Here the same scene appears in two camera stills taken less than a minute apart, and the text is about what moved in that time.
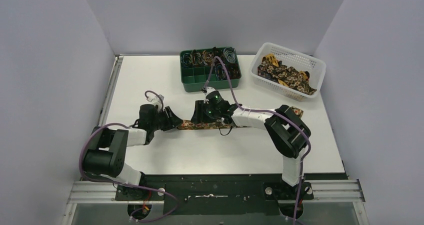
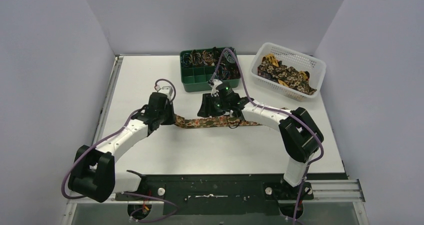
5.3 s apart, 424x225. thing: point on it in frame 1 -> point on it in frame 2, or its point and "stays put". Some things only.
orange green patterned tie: (190, 124) stays put
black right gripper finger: (198, 117) -> (207, 108)
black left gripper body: (167, 117) stays put
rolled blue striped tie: (186, 59) stays put
